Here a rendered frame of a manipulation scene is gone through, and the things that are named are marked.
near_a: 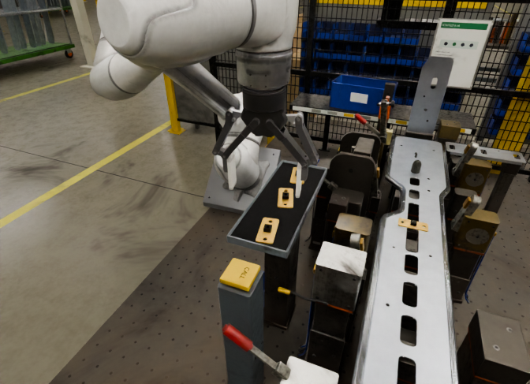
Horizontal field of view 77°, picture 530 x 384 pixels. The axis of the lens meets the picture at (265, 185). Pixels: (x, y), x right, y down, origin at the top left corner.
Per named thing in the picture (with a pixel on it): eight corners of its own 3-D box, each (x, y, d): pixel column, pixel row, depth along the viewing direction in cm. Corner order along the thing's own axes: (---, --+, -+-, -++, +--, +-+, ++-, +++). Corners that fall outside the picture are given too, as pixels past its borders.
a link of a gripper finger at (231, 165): (230, 159, 64) (226, 159, 65) (232, 190, 68) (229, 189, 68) (234, 152, 67) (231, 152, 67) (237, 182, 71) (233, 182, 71)
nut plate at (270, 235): (272, 244, 71) (272, 240, 70) (255, 242, 71) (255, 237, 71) (279, 220, 78) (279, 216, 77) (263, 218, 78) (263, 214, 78)
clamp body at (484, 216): (470, 308, 112) (513, 227, 93) (432, 297, 116) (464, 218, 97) (468, 293, 117) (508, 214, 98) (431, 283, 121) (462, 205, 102)
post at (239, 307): (255, 413, 85) (251, 300, 61) (228, 400, 88) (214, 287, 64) (266, 384, 91) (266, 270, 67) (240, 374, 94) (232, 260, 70)
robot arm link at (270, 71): (287, 55, 49) (286, 95, 52) (296, 43, 56) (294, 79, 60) (227, 53, 51) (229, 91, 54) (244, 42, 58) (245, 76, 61)
